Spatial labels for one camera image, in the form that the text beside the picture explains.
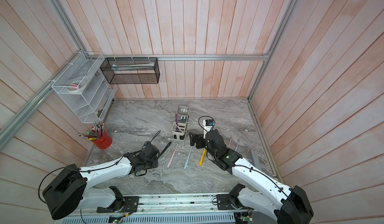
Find black toothbrush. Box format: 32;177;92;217
157;141;172;159

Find purple toothbrush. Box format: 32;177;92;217
175;113;180;132

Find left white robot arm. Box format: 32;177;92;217
39;141;162;220

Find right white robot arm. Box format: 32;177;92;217
189;129;314;224

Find yellow toothbrush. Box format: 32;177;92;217
199;149;207;166

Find pink toothbrush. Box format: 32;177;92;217
167;144;179;168

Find grey bar on table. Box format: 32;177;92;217
251;150;261;170

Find red pen cup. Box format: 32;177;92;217
92;131;113;150

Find pens in red cup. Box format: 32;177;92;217
79;122;105;141

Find tape roll on shelf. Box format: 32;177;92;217
65;80;84;93

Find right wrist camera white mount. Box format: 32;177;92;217
203;119;215;139

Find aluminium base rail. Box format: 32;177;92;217
56;192;301;224

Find horizontal aluminium wall rail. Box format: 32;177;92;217
102;54;269;61

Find black wire mesh basket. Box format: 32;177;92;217
100;57;161;84

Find white wire mesh shelf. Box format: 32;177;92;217
52;52;117;124

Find left aluminium wall rail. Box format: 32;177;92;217
1;50;82;151

